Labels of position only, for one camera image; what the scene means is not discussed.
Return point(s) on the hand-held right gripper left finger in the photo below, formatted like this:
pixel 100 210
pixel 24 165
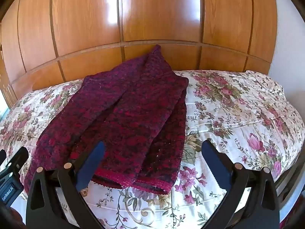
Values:
pixel 90 167

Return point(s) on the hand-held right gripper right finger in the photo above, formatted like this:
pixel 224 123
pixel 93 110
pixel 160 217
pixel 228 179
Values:
pixel 214 162

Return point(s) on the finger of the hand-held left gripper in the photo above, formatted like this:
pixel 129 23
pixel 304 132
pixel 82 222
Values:
pixel 19 158

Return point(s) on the maroon knitted garment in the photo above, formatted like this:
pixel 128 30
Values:
pixel 133 114

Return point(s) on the floral bedspread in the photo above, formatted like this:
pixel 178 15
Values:
pixel 238 114

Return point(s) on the window frame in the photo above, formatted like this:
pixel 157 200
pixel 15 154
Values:
pixel 3 109

